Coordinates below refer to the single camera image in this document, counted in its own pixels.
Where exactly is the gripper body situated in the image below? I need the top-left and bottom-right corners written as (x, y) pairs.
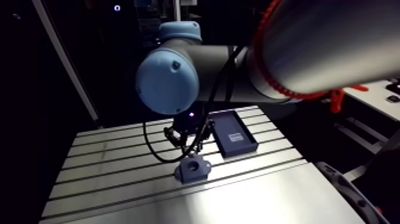
top-left (171, 110), bottom-right (210, 137)

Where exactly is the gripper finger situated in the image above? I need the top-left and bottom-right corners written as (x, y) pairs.
top-left (163, 126), bottom-right (188, 148)
top-left (193, 120), bottom-right (216, 154)

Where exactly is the dark blue-grey housing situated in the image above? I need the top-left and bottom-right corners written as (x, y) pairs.
top-left (173, 155), bottom-right (213, 184)

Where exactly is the dark blue-grey tray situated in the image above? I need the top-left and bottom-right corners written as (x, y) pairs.
top-left (208, 110), bottom-right (260, 158)

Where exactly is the pale holed curved strip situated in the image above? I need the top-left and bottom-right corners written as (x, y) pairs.
top-left (315, 160), bottom-right (391, 224)

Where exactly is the white desk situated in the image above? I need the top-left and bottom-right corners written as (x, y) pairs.
top-left (343, 79), bottom-right (400, 123)

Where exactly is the black cable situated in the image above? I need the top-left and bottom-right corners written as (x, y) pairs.
top-left (224, 51), bottom-right (240, 102)
top-left (143, 45), bottom-right (248, 164)

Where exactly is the red cable wrap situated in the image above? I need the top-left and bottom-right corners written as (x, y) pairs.
top-left (251, 0), bottom-right (370, 114)

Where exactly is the grey metal post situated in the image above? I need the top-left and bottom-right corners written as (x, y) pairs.
top-left (31, 0), bottom-right (102, 129)

